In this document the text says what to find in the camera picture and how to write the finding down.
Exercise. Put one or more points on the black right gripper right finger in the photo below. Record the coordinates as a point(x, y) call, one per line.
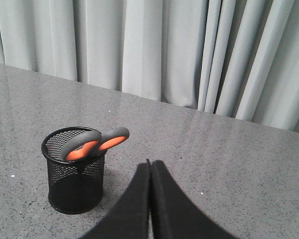
point(173, 214)

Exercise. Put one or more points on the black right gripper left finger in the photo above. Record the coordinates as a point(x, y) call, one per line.
point(128, 218)

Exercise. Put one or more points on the grey orange scissors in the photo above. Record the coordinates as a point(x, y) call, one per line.
point(91, 143)

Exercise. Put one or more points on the black mesh pen bucket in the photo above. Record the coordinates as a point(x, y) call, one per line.
point(74, 187)

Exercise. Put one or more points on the light grey curtain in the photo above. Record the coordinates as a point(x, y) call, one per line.
point(235, 58)

